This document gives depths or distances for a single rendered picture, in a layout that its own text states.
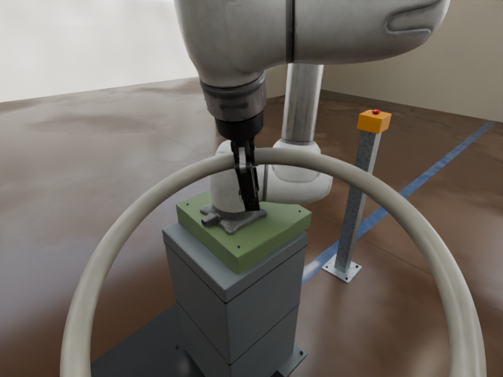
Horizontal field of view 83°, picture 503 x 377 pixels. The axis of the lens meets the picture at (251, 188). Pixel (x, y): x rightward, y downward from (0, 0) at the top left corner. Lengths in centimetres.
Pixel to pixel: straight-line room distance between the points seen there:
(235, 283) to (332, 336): 99
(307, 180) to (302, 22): 62
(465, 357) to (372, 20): 35
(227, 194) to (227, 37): 63
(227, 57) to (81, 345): 37
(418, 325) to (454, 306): 162
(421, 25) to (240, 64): 19
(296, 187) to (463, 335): 61
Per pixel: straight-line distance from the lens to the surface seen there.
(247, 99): 39
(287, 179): 88
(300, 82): 86
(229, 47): 34
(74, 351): 43
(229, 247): 91
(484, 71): 653
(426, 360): 191
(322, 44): 34
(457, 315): 41
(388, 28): 36
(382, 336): 190
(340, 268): 211
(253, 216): 101
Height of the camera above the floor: 148
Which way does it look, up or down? 30 degrees down
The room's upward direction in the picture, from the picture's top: straight up
